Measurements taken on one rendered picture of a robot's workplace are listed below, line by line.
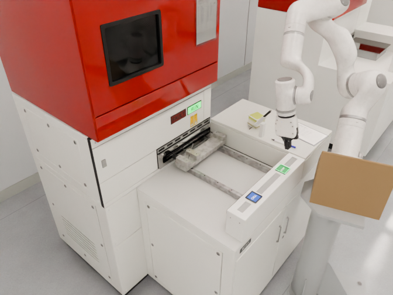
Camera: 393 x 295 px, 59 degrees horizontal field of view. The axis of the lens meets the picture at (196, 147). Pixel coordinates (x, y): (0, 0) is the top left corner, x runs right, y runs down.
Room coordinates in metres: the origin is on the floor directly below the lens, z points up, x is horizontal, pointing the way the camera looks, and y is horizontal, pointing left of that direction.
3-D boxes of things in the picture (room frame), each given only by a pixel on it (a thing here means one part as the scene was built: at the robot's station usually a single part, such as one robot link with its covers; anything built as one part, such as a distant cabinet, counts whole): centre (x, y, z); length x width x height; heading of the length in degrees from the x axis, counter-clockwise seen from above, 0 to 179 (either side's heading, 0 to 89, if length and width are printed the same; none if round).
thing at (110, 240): (1.74, 0.45, 0.41); 0.82 x 0.71 x 0.82; 140
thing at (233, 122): (1.75, -0.43, 0.89); 0.62 x 0.35 x 0.14; 50
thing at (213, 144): (1.61, -0.03, 0.87); 0.36 x 0.08 x 0.03; 140
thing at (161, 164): (1.65, 0.06, 0.89); 0.44 x 0.02 x 0.10; 140
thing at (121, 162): (1.52, 0.19, 1.02); 0.82 x 0.03 x 0.40; 140
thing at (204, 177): (1.39, -0.08, 0.84); 0.50 x 0.02 x 0.03; 50
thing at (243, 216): (1.24, -0.34, 0.89); 0.55 x 0.09 x 0.14; 140
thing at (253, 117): (1.74, -0.35, 1.00); 0.07 x 0.07 x 0.07; 34
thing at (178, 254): (1.52, -0.24, 0.41); 0.97 x 0.64 x 0.82; 140
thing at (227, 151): (1.60, -0.25, 0.84); 0.50 x 0.02 x 0.03; 50
